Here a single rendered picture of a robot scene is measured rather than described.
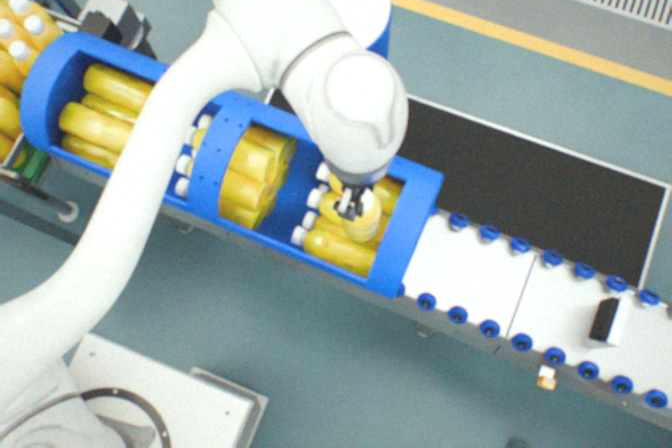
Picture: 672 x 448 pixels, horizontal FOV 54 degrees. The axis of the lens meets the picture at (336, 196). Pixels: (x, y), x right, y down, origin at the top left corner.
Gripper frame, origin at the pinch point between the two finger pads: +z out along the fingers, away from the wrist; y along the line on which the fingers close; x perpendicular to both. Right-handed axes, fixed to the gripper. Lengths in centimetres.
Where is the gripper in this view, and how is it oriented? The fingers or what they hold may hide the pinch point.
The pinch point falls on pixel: (359, 194)
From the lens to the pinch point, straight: 103.2
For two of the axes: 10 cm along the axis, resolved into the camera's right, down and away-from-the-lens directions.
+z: 0.4, 2.6, 9.7
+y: 3.9, -8.9, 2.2
